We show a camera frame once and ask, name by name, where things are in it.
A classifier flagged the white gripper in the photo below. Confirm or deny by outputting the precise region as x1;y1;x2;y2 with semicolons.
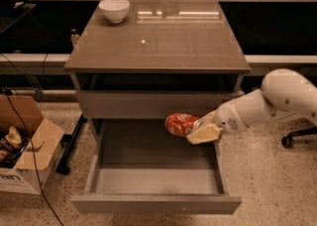
186;97;249;145

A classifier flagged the red coke can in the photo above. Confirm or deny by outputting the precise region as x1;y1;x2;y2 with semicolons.
165;113;199;137

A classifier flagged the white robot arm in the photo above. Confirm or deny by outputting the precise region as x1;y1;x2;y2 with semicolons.
186;68;317;145

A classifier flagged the grey drawer cabinet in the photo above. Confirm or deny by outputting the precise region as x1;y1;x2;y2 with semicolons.
64;0;251;139

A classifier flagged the open grey drawer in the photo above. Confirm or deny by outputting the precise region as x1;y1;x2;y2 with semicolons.
71;120;242;214

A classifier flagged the closed grey upper drawer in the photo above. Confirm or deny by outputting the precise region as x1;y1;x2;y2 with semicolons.
76;90;243;119

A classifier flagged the black office chair base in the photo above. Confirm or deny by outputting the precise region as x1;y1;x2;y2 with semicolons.
281;127;317;149

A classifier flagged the white ceramic bowl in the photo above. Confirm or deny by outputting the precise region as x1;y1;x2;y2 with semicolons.
98;0;130;23

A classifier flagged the black table leg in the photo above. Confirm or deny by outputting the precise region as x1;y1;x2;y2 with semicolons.
55;115;86;175

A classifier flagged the small bottle behind cabinet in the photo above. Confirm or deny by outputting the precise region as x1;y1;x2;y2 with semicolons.
70;29;80;46

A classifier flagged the cardboard box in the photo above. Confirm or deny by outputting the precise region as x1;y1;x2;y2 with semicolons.
0;95;64;194

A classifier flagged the snack bag in box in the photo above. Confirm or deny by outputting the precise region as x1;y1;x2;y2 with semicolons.
0;126;28;169

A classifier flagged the black floor cable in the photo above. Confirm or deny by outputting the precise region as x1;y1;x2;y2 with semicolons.
0;87;65;226

